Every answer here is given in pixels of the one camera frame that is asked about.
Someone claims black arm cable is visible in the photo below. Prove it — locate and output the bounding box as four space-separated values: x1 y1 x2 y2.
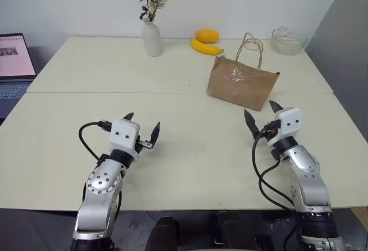
252 127 301 251
78 121 112 164

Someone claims yellow banana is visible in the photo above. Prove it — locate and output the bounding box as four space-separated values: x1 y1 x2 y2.
190 38 225 56

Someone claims white ceramic vase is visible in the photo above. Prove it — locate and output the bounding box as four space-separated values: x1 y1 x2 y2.
141 20 163 57

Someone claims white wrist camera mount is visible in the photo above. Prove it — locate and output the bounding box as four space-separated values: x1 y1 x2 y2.
109 119 141 157
275 107 303 144

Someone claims orange fruit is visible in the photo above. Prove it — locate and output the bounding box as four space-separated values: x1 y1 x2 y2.
195 29 220 44

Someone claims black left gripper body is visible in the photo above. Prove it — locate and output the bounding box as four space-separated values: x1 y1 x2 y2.
135 136 153 154

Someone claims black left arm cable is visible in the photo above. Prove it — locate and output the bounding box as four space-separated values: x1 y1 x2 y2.
78 121 112 164

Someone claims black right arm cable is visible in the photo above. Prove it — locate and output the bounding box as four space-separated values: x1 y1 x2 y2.
252 127 301 251

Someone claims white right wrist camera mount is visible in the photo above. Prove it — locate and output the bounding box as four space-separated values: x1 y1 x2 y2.
275 107 303 144

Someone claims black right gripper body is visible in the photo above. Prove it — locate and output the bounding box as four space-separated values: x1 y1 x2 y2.
260 121 281 145

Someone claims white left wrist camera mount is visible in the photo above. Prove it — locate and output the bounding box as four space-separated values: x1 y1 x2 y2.
109 119 141 157

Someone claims brown paper bag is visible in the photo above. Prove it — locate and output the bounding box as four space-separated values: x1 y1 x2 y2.
205 32 281 111

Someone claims clear glass bowl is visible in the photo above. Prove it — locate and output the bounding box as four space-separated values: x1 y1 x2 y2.
271 25 306 56

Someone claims open laptop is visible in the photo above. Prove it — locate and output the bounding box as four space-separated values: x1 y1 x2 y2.
0 33 37 119

